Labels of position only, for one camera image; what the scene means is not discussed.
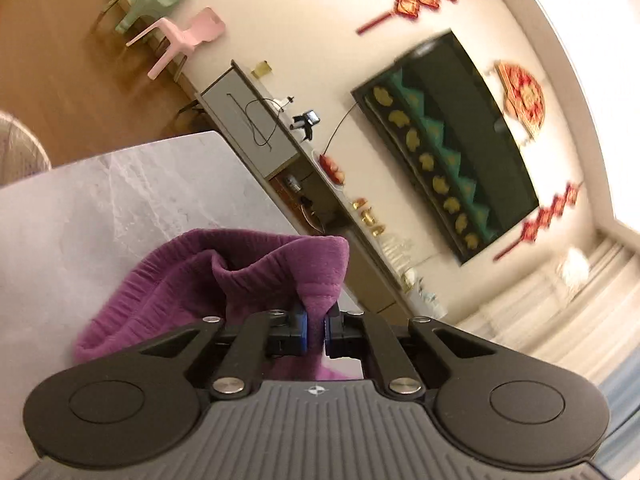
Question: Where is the black television cable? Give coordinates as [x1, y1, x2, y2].
[320, 102, 362, 157]

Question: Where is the round red gold wall ornament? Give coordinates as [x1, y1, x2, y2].
[494, 60, 546, 142]

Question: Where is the white lace curtain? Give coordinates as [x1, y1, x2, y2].
[450, 232, 640, 391]

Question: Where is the cluster of clear glass cups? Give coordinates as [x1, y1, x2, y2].
[382, 232, 416, 271]

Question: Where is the pink plastic chair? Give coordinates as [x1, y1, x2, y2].
[126, 7, 226, 80]

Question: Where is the black charger cable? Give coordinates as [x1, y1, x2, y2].
[244, 97, 296, 152]

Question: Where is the purple garment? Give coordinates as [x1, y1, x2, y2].
[72, 228, 351, 382]

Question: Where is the red plate of fruit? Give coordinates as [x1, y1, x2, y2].
[318, 152, 347, 187]

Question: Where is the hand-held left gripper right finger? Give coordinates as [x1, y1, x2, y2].
[325, 305, 481, 396]

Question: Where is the gold tissue box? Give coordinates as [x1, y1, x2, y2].
[400, 267, 426, 292]

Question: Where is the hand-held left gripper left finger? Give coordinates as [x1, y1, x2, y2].
[140, 304, 308, 401]

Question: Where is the wall-mounted patterned television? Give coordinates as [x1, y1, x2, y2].
[351, 30, 540, 265]

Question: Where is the long grey TV cabinet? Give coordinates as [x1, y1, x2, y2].
[192, 60, 446, 322]

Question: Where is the black handheld device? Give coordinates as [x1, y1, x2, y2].
[291, 110, 321, 141]

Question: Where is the beige woven object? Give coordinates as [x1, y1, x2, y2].
[0, 110, 53, 187]

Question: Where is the green plastic chair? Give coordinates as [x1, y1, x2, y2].
[95, 0, 192, 35]

